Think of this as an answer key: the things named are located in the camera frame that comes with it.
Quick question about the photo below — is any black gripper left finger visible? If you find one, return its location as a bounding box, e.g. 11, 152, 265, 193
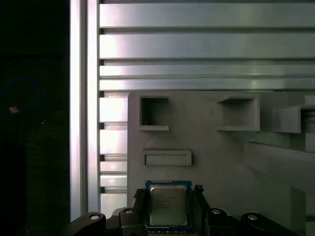
61, 188, 151, 236

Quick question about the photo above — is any silver CPU chip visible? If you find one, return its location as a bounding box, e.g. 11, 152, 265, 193
144, 180, 195, 228

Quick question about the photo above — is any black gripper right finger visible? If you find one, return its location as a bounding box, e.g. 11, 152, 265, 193
192, 183, 300, 236

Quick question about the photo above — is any thin blue cable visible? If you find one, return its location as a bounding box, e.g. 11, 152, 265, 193
0, 77, 41, 116

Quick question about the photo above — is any grey plastic parts rack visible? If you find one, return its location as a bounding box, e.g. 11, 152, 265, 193
126, 90, 315, 236

